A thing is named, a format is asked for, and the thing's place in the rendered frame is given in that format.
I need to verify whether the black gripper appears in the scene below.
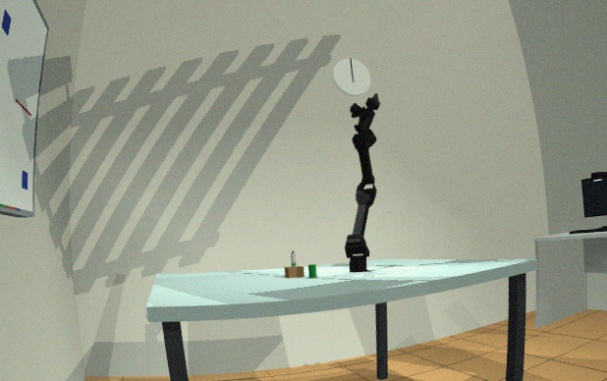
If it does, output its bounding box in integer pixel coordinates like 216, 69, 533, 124
359, 93, 380, 125

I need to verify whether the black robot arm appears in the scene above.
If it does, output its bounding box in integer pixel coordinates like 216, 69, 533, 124
345, 103, 377, 272

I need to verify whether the tan wooden block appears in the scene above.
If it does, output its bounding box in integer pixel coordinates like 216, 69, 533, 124
284, 266, 304, 279

